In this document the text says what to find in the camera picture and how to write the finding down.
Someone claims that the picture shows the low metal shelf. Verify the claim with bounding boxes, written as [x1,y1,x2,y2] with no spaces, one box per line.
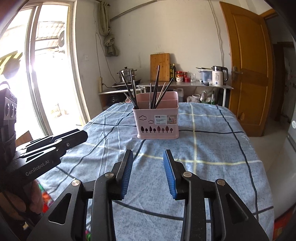
[98,87,144,110]

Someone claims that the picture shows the steel kitchen table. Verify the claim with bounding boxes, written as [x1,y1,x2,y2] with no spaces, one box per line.
[137,81,234,107]

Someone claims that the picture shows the white electric kettle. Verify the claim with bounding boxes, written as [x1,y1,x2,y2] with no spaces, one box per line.
[212,66,229,86]

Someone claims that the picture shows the white plastic jerrycan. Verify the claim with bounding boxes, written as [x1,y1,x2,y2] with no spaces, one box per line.
[173,88,184,102]

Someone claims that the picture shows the pink utensil basket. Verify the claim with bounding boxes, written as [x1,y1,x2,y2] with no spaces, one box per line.
[133,91,179,140]

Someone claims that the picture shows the bamboo cutting board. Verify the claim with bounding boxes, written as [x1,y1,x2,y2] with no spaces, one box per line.
[150,53,170,82]

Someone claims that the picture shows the induction cooker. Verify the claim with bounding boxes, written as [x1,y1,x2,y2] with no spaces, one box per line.
[112,79,141,88]

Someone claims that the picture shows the hanging grey cloth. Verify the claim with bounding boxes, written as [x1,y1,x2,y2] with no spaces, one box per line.
[104,34,119,57]

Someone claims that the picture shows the white refrigerator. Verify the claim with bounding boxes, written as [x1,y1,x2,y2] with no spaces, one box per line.
[267,114,296,218]

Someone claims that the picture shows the clear water filter jug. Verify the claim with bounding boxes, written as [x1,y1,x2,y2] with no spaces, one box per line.
[197,67,212,86]

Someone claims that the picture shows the blue plaid tablecloth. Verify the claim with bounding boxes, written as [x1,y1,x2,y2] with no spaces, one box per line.
[38,103,274,240]

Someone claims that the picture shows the glass cup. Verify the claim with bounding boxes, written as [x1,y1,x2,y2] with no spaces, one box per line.
[190,73,196,82]

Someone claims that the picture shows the black chopstick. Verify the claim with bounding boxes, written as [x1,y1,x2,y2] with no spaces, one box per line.
[151,65,161,109]
[124,93,138,109]
[129,70,138,109]
[119,71,133,97]
[154,78,173,109]

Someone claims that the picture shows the red lidded jar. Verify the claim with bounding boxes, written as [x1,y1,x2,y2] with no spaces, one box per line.
[176,71,184,82]

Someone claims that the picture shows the dark oil bottle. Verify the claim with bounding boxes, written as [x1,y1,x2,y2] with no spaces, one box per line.
[171,63,177,81]

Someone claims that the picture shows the steel steamer pot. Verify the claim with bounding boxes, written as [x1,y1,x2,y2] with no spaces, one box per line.
[117,66,137,82]

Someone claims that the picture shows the brown wooden door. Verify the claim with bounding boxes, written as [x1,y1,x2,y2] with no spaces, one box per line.
[220,2,273,137]

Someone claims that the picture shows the silver metal chopstick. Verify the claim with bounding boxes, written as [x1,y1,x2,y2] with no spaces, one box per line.
[149,83,152,109]

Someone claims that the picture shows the person's left hand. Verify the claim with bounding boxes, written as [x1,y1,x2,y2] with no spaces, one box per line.
[30,180,44,214]

